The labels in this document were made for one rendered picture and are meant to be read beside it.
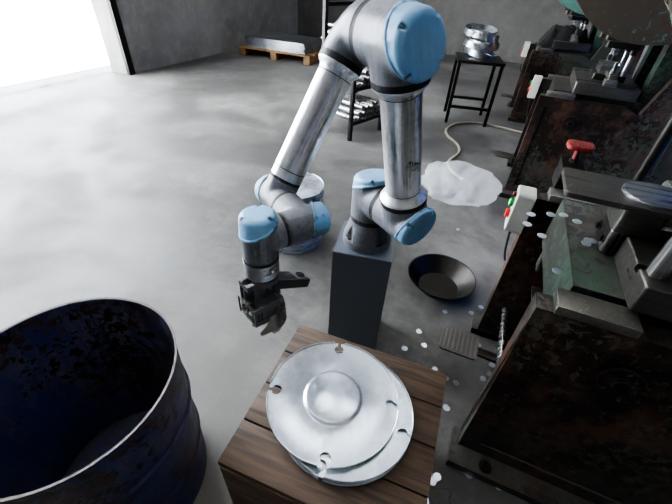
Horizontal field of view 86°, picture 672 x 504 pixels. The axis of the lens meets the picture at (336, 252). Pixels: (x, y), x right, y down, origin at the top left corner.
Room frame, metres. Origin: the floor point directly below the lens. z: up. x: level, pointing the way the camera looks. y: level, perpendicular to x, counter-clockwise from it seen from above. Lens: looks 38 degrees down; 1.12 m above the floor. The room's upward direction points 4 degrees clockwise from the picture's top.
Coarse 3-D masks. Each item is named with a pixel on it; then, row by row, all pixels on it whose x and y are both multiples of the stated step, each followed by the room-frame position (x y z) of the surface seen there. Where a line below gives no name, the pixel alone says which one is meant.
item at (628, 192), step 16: (576, 176) 0.76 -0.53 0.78; (592, 176) 0.76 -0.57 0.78; (608, 176) 0.77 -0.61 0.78; (576, 192) 0.68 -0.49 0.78; (592, 192) 0.68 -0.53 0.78; (608, 192) 0.69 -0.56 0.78; (624, 192) 0.69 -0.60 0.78; (640, 192) 0.69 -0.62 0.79; (656, 192) 0.69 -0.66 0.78; (608, 208) 0.74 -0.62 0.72; (624, 208) 0.64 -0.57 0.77; (640, 208) 0.63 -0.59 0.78; (656, 208) 0.63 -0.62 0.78; (608, 224) 0.69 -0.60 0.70; (624, 224) 0.65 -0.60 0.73; (640, 224) 0.64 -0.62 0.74; (656, 224) 0.63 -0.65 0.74; (608, 240) 0.66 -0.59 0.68
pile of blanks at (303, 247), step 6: (312, 198) 1.44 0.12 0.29; (318, 198) 1.45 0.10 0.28; (312, 240) 1.43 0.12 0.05; (318, 240) 1.46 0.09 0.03; (294, 246) 1.38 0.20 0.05; (300, 246) 1.39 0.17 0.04; (306, 246) 1.40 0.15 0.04; (312, 246) 1.42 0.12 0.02; (282, 252) 1.38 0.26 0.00; (288, 252) 1.39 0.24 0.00; (294, 252) 1.38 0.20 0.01; (300, 252) 1.39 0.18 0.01
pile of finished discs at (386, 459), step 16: (336, 352) 0.55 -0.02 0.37; (400, 384) 0.47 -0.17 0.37; (400, 400) 0.43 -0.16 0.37; (400, 416) 0.39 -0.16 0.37; (400, 432) 0.36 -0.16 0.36; (384, 448) 0.33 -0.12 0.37; (400, 448) 0.33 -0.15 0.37; (304, 464) 0.28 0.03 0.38; (368, 464) 0.29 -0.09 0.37; (384, 464) 0.30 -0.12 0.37; (336, 480) 0.26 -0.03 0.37; (352, 480) 0.26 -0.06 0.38; (368, 480) 0.27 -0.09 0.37
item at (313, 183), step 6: (306, 174) 1.64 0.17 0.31; (312, 174) 1.64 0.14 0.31; (306, 180) 1.57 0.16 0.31; (312, 180) 1.58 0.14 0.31; (318, 180) 1.58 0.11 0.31; (300, 186) 1.50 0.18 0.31; (306, 186) 1.51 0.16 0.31; (312, 186) 1.52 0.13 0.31; (318, 186) 1.52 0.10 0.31; (300, 192) 1.45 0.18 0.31; (306, 192) 1.46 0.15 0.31; (312, 192) 1.46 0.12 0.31; (318, 192) 1.46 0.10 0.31; (306, 198) 1.40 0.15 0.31
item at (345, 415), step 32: (320, 352) 0.54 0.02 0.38; (352, 352) 0.54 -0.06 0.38; (288, 384) 0.45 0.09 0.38; (320, 384) 0.45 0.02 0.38; (352, 384) 0.45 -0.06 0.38; (384, 384) 0.46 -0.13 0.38; (288, 416) 0.37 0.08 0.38; (320, 416) 0.38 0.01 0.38; (352, 416) 0.38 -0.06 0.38; (384, 416) 0.39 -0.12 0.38; (288, 448) 0.31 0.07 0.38; (320, 448) 0.31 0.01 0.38; (352, 448) 0.32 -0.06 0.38
